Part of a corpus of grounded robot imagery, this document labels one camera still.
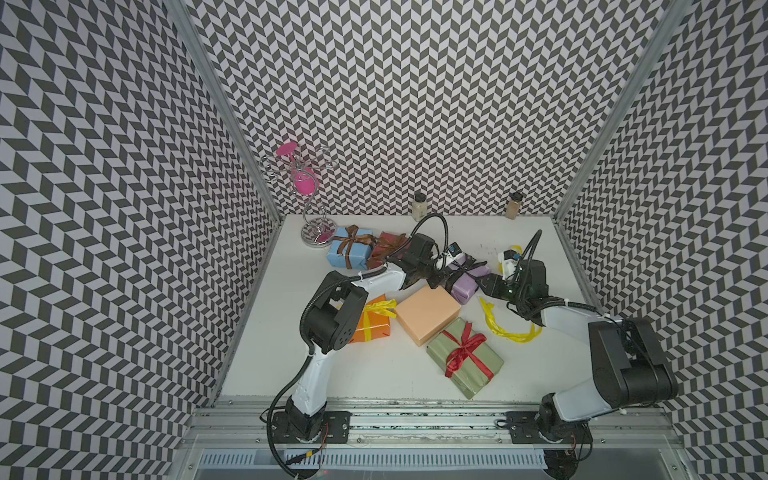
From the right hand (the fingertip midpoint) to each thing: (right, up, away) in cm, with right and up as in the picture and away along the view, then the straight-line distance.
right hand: (478, 283), depth 92 cm
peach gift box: (-17, -8, -3) cm, 19 cm away
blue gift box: (-38, +10, +7) cm, 40 cm away
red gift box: (-27, +16, +13) cm, 34 cm away
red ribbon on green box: (-9, -17, -15) cm, 24 cm away
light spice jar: (-17, +27, +20) cm, 37 cm away
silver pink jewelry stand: (-57, +17, +22) cm, 63 cm away
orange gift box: (-30, -10, -10) cm, 33 cm away
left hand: (-9, +4, +3) cm, 10 cm away
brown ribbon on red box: (-30, +11, +8) cm, 33 cm away
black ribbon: (-7, +2, -1) cm, 8 cm away
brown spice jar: (+18, +26, +20) cm, 38 cm away
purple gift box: (-3, 0, 0) cm, 3 cm away
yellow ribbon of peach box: (+14, -15, -4) cm, 21 cm away
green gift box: (-7, -22, -17) cm, 28 cm away
